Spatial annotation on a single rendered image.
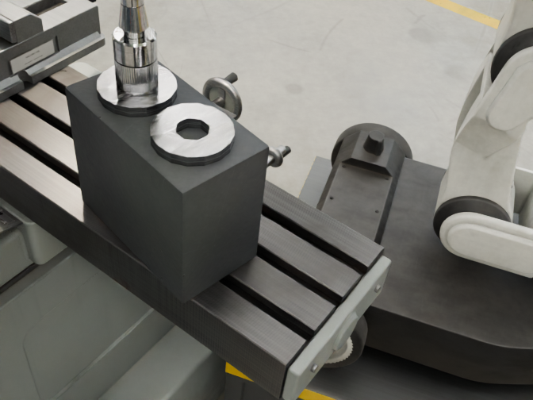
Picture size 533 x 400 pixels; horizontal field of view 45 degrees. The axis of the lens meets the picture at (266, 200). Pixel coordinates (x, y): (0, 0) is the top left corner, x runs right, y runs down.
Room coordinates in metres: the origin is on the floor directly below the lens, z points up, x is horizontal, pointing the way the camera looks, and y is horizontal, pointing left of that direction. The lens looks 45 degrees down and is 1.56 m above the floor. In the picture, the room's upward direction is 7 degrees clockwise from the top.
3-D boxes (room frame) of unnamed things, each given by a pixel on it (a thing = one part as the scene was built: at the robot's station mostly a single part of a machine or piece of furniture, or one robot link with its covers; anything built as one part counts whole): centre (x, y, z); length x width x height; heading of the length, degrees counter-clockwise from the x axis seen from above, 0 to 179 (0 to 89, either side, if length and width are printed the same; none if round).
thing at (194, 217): (0.57, 0.12, 1.02); 0.22 x 0.12 x 0.20; 48
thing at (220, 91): (1.22, 0.15, 0.62); 0.16 x 0.12 x 0.12; 149
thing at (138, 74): (0.60, 0.16, 1.14); 0.05 x 0.05 x 0.06
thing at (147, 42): (0.60, 0.16, 1.18); 0.05 x 0.05 x 0.01
